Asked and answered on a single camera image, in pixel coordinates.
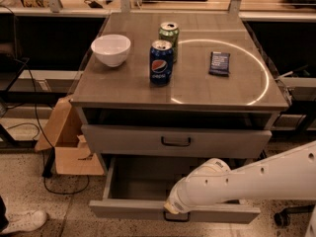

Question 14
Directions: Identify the dark blue snack bar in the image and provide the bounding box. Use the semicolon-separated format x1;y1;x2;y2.
208;51;230;77

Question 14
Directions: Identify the white bowl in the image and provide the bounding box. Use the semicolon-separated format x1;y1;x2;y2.
91;35;131;67

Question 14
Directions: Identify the brown cardboard box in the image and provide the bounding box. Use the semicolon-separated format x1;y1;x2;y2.
35;96;105;176

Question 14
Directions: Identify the grey top drawer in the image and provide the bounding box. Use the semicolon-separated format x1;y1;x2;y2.
81;124;272;158

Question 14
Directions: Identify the green soda can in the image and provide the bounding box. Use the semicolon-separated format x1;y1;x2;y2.
159;22;180;61

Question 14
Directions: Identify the white sneaker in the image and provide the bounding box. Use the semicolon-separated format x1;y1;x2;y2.
0;210;47;235

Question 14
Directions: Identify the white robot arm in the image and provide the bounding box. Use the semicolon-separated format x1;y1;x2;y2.
164;141;316;214

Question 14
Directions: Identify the grey drawer cabinet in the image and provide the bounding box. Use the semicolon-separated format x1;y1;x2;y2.
70;11;290;180

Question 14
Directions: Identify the blue Pepsi can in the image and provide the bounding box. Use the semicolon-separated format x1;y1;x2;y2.
149;39;174;86

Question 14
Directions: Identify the grey drawer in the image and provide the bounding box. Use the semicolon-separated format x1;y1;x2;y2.
90;155;260;224
81;124;272;158

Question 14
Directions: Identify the black floor cable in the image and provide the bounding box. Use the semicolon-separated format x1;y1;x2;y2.
0;3;91;196

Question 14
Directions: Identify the black office chair base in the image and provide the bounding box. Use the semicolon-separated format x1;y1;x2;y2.
274;204;315;227

